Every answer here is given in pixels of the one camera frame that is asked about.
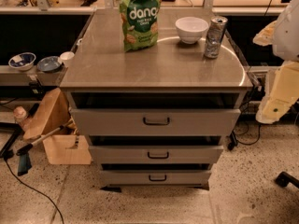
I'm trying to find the grey drawer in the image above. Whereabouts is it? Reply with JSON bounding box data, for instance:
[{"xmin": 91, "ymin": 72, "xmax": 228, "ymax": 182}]
[
  {"xmin": 89, "ymin": 146, "xmax": 223, "ymax": 164},
  {"xmin": 101, "ymin": 171, "xmax": 211, "ymax": 186},
  {"xmin": 71, "ymin": 109, "xmax": 240, "ymax": 136}
]

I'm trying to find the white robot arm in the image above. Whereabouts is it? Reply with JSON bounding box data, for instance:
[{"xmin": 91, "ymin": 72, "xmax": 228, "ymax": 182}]
[{"xmin": 253, "ymin": 0, "xmax": 299, "ymax": 124}]

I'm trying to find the grey drawer cabinet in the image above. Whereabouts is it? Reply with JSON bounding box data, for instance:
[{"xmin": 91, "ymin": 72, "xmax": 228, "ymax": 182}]
[{"xmin": 60, "ymin": 8, "xmax": 252, "ymax": 190}]

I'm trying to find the grey bottom drawer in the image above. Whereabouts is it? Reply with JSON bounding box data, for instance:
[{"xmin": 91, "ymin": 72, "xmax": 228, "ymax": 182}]
[{"xmin": 101, "ymin": 171, "xmax": 211, "ymax": 186}]

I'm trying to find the grey top drawer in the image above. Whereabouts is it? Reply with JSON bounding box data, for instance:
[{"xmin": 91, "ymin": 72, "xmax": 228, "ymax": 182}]
[{"xmin": 71, "ymin": 109, "xmax": 240, "ymax": 136}]

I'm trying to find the black chair caster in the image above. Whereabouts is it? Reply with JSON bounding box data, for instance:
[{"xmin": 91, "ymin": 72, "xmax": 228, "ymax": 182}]
[{"xmin": 275, "ymin": 172, "xmax": 299, "ymax": 188}]

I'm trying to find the silver drink can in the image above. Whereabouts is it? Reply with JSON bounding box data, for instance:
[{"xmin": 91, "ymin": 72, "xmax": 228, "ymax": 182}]
[{"xmin": 204, "ymin": 16, "xmax": 228, "ymax": 59}]

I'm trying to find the green dang chips bag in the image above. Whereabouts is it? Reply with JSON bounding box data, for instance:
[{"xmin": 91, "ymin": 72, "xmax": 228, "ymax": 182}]
[{"xmin": 117, "ymin": 0, "xmax": 162, "ymax": 51}]

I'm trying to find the small white cup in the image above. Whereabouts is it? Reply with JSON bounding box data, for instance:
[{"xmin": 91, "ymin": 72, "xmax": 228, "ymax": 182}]
[{"xmin": 60, "ymin": 51, "xmax": 75, "ymax": 67}]

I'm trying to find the wooden box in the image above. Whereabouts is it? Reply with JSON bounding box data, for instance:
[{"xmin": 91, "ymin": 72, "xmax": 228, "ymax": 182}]
[{"xmin": 43, "ymin": 134, "xmax": 92, "ymax": 165}]

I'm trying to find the wooden board leaning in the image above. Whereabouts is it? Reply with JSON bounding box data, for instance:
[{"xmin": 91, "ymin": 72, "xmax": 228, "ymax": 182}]
[{"xmin": 23, "ymin": 88, "xmax": 70, "ymax": 140}]

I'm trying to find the blue grey plate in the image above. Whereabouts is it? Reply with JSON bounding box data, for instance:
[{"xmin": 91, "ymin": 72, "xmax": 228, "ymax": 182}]
[{"xmin": 37, "ymin": 56, "xmax": 62, "ymax": 73}]

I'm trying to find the blue white patterned bowl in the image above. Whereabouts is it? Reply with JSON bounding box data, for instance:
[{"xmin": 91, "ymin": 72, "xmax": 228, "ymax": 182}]
[{"xmin": 8, "ymin": 52, "xmax": 36, "ymax": 71}]

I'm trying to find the grabber tool with teal handle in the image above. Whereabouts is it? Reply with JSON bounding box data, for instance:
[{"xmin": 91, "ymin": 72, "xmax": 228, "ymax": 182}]
[{"xmin": 16, "ymin": 119, "xmax": 73, "ymax": 176}]

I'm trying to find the black floor cable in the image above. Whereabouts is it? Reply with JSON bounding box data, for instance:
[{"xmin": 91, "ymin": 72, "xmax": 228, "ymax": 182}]
[{"xmin": 3, "ymin": 157, "xmax": 65, "ymax": 224}]

